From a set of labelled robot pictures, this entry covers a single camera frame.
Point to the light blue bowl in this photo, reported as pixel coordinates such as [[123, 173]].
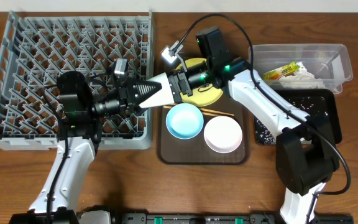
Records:
[[184, 121]]

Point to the grey plastic dish rack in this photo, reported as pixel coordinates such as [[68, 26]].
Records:
[[36, 50]]

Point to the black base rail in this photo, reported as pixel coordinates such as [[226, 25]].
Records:
[[197, 218]]

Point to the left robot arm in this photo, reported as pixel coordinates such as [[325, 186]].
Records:
[[79, 136]]

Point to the white plastic cup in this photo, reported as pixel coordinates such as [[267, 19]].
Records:
[[163, 96]]

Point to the black waste tray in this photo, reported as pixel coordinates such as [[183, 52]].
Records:
[[332, 109]]

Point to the white bowl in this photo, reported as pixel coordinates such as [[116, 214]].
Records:
[[223, 134]]

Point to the green snack wrapper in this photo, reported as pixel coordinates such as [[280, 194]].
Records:
[[281, 71]]

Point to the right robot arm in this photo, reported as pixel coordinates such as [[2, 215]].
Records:
[[306, 156]]

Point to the wooden chopstick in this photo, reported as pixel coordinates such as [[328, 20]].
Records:
[[187, 107], [211, 112]]

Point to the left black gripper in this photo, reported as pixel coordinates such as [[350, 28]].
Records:
[[123, 97]]

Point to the clear plastic waste bin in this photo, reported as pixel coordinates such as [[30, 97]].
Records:
[[328, 63]]

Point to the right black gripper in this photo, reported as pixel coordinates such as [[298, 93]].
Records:
[[178, 84]]

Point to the yellow plate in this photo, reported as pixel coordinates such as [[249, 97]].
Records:
[[203, 96]]

